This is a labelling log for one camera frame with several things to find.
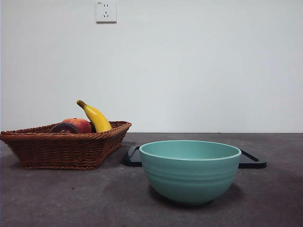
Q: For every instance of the teal ribbed bowl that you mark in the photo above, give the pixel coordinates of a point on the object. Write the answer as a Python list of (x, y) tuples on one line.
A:
[(189, 179)]

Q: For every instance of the dark red plum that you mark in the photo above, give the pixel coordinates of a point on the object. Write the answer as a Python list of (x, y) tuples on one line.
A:
[(62, 128)]

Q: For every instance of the yellow banana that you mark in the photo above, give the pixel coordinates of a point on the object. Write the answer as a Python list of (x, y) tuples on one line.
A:
[(98, 119)]

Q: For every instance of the red yellow apple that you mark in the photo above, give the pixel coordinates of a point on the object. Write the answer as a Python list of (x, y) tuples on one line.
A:
[(81, 125)]

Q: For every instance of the brown wicker basket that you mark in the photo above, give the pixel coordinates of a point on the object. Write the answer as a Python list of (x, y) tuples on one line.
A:
[(59, 151)]

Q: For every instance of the black rectangular tray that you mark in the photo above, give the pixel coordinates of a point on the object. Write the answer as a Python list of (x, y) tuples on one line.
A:
[(253, 162)]

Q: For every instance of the white wall socket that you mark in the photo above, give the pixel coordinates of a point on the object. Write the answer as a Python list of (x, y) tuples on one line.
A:
[(106, 11)]

